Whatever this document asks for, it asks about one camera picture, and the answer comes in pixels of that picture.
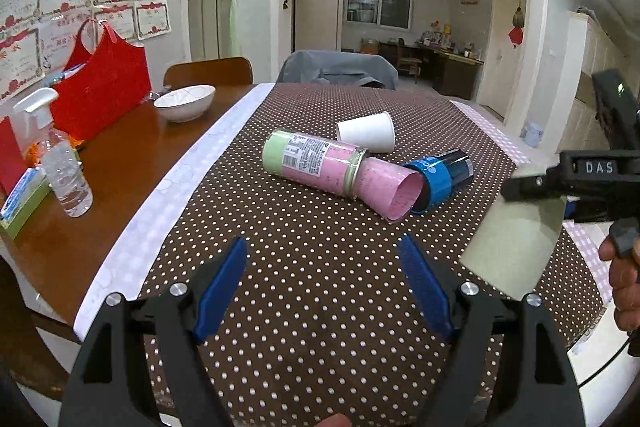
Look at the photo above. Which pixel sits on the blue cup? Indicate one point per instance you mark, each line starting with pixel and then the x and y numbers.
pixel 442 177

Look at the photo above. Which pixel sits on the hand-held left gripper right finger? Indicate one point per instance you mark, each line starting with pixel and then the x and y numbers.
pixel 425 287

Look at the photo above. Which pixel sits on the red box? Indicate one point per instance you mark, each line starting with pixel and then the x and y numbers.
pixel 10 157

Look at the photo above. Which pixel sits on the white bowl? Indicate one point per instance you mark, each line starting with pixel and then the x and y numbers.
pixel 184 103

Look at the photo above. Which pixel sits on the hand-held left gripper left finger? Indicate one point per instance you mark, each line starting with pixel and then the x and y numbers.
pixel 222 289

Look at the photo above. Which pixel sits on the brown polka-dot tablecloth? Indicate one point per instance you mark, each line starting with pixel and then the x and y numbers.
pixel 310 247

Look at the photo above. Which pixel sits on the person's right hand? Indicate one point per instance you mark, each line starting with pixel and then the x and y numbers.
pixel 627 287

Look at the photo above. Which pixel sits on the person's left hand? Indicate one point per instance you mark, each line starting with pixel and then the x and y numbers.
pixel 334 421

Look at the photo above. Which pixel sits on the pink and green canister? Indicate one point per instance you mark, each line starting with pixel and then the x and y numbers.
pixel 310 159

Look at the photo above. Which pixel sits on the dark cluttered desk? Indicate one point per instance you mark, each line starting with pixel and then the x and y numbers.
pixel 445 64

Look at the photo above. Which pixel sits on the blue tissue box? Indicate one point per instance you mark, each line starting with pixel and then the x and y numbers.
pixel 22 202

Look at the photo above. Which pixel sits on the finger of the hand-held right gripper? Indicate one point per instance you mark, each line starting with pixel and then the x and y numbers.
pixel 532 188

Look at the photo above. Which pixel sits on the white paper cup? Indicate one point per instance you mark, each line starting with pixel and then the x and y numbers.
pixel 365 130

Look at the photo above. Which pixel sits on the white door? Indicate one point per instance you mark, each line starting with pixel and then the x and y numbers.
pixel 500 57

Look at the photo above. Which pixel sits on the clear spray bottle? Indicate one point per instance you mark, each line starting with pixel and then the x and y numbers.
pixel 67 172

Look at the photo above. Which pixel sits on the white refrigerator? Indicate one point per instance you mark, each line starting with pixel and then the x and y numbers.
pixel 317 14

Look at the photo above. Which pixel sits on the small blue bucket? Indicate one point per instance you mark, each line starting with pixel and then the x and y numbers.
pixel 533 136

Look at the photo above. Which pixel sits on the grey covered chair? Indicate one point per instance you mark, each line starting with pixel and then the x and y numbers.
pixel 335 67

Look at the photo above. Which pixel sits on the wooden chair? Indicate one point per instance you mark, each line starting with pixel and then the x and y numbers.
pixel 210 72

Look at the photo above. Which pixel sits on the red bag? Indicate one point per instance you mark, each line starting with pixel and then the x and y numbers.
pixel 102 92

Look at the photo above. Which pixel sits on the red door ornament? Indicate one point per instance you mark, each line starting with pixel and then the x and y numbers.
pixel 516 27

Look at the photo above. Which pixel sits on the pink cup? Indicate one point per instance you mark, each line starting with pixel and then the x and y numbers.
pixel 387 187

